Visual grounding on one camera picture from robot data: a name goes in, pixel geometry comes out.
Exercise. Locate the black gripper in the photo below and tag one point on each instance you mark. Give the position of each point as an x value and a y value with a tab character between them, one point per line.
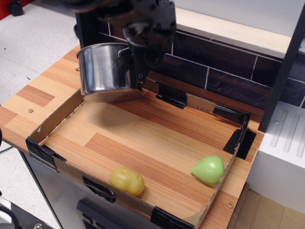
148	26

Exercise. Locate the metal pot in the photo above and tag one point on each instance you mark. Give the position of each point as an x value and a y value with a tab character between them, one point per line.
107	73

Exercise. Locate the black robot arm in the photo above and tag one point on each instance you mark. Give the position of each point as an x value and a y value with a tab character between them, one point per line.
84	6

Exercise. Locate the cardboard fence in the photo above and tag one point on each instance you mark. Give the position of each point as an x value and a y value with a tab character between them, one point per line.
161	135

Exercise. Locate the yellow toy potato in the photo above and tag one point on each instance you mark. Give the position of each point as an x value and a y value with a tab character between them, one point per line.
127	180

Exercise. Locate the green toy pear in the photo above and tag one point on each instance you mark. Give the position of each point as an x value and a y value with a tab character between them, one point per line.
209	170

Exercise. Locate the white sink drainboard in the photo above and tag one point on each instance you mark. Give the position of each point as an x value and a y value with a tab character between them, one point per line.
278	171

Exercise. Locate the black vertical post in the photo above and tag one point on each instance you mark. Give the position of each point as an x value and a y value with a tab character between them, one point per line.
284	71

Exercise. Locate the black oven handle panel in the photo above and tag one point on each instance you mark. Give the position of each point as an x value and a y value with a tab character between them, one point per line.
102	218

